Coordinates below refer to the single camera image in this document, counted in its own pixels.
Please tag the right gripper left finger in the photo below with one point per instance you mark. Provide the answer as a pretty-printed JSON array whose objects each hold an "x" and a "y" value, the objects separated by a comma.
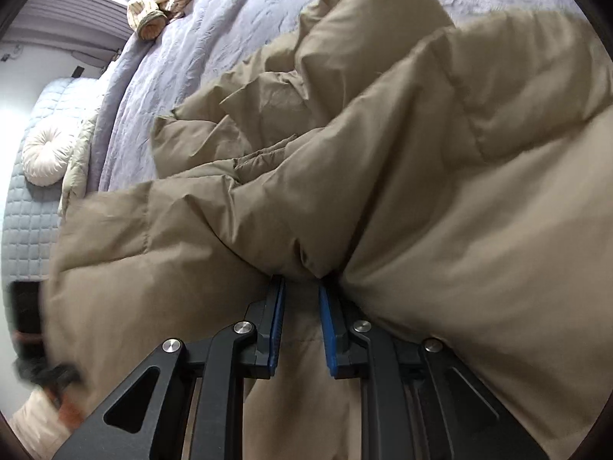
[{"x": 185, "y": 400}]

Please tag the light blue quilted headboard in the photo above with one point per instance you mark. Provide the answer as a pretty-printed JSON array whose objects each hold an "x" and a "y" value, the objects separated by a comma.
[{"x": 31, "y": 219}]

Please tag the round cream pillow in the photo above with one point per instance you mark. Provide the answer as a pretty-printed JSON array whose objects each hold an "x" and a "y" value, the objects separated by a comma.
[{"x": 46, "y": 152}]

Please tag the lavender embossed bedspread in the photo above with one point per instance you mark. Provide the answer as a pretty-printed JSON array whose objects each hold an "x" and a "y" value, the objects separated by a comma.
[{"x": 214, "y": 35}]

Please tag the cream quilted blanket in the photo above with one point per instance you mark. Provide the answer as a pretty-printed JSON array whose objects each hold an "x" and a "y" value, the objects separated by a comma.
[{"x": 74, "y": 182}]

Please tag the tan puffer jacket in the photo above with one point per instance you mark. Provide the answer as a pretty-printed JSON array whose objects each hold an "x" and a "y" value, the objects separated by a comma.
[{"x": 456, "y": 180}]

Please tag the white radiator under window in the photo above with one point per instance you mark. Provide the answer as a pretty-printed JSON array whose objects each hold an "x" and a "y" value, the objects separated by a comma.
[{"x": 95, "y": 28}]

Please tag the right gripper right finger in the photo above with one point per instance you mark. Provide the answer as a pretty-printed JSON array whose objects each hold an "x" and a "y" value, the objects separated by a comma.
[{"x": 418, "y": 400}]

